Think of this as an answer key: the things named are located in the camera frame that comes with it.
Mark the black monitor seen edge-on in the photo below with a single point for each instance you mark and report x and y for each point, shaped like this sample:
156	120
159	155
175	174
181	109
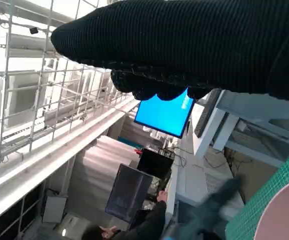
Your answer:
204	117

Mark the white perforated cabinet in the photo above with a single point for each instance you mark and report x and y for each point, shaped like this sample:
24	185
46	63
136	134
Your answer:
194	180

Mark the person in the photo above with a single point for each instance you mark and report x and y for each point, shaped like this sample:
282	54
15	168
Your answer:
147	220

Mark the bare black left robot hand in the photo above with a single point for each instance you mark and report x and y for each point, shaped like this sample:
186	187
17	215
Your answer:
204	217

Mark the black laptop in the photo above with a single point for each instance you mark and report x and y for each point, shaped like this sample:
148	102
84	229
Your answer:
139	217

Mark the white framed board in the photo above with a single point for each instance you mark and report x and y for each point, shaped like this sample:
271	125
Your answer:
54	208

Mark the black box-shaped device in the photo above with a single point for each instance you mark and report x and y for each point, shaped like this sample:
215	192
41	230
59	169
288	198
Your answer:
154	161

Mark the small black ceiling camera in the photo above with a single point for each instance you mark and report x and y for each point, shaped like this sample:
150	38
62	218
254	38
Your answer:
33	30

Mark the pink bowl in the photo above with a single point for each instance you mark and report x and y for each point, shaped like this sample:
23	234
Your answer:
284	215

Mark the grey mesh chair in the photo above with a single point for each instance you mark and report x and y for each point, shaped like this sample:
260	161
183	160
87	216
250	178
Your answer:
259	140

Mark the dark switched-off monitor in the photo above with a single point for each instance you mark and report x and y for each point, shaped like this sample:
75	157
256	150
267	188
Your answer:
129	192

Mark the monitor with blue screen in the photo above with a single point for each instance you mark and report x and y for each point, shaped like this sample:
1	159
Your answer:
162	117

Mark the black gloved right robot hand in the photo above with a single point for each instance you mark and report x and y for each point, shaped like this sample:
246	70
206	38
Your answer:
184	45

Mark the green cutting mat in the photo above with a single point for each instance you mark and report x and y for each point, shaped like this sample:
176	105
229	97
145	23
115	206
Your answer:
249	217

